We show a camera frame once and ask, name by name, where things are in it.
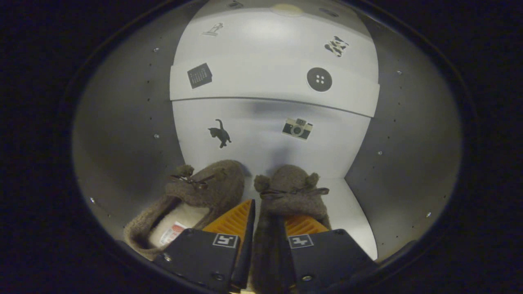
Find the brown fuzzy shoe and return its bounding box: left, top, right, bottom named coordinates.
left=250, top=164, right=331, bottom=294
left=124, top=159, right=246, bottom=261

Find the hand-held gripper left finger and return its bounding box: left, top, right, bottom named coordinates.
left=153, top=199, right=256, bottom=292

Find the dark grey shoe cabinet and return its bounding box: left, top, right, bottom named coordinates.
left=72, top=0, right=464, bottom=270

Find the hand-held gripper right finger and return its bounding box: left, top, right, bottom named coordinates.
left=278, top=214, right=378, bottom=292

